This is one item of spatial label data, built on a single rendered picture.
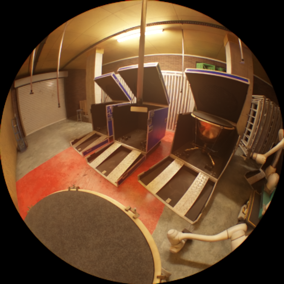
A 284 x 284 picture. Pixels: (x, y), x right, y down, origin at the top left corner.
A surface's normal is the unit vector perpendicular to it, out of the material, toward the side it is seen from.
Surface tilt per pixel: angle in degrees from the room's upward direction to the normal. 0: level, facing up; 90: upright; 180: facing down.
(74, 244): 0
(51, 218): 0
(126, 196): 0
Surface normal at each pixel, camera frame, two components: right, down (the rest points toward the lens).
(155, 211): 0.04, -0.88
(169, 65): -0.47, 0.40
